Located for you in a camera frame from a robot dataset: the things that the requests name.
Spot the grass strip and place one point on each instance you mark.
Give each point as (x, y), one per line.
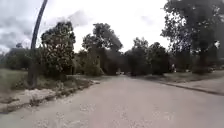
(183, 77)

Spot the bushy green tree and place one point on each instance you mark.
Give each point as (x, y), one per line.
(58, 50)

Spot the tall dark tree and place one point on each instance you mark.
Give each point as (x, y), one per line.
(200, 33)

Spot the concrete kerb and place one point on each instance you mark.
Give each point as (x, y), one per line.
(33, 96)

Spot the row of dark trees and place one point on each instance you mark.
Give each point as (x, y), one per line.
(106, 56)

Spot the grey side path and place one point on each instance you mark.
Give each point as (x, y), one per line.
(210, 85)

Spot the grey paved path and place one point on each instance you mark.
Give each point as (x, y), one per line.
(126, 106)

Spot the leaning tree trunk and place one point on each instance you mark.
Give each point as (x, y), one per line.
(33, 40)

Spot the dry grass ground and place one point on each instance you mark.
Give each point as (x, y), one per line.
(10, 78)

